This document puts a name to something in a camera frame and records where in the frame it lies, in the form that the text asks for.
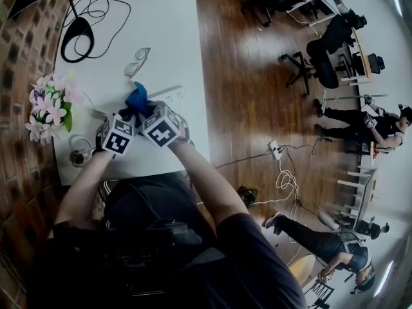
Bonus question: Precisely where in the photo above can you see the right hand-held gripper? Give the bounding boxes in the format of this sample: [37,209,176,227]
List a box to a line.
[140,100,190,149]

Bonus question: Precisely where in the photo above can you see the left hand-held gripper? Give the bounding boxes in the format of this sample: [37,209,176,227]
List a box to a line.
[95,107,143,158]

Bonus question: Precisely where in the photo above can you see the blue cloth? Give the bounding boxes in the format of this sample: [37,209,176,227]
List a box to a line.
[124,81,156,122]

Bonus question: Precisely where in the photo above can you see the person's left forearm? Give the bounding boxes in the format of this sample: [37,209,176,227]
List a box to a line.
[53,150,117,225]

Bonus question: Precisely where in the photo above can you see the person's right forearm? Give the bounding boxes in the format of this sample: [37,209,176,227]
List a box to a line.
[166,138,251,230]

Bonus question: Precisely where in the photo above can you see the white floor power strip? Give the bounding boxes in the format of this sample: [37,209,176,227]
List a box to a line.
[267,140,285,161]

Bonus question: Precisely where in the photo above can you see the clear-framed eyeglasses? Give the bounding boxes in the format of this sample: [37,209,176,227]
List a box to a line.
[123,47,152,79]

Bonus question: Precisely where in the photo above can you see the pink artificial flower bouquet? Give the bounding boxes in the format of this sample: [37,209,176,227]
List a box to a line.
[24,70,85,146]

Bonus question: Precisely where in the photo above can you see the black desk lamp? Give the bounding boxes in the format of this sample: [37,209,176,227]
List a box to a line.
[8,0,96,64]

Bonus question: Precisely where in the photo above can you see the person's black shirt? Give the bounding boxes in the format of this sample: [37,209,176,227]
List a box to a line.
[27,171,306,309]

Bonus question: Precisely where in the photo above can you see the large black office chair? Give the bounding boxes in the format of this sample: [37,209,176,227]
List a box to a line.
[279,12,352,98]

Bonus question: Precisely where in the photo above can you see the round wooden stool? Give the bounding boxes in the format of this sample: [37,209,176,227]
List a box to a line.
[287,254,317,286]

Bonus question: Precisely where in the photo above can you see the white-legged table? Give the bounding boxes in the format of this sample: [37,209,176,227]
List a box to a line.
[335,165,378,229]

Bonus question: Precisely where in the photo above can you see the wooden-topped table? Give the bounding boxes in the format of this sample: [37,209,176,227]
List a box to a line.
[339,26,377,86]

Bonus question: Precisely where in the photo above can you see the white coiled cable with plug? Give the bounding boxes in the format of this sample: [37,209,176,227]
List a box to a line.
[68,134,95,167]

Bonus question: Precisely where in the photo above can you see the white power strip cable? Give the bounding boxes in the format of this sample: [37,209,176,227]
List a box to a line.
[82,91,109,117]

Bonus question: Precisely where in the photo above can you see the black floor cable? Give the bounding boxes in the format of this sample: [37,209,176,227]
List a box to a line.
[214,143,323,171]

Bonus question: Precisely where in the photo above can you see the black lamp cable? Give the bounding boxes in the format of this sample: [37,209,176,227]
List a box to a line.
[63,0,133,59]

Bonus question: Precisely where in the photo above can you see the white floor cable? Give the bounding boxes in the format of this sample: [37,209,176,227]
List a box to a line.
[250,158,302,205]

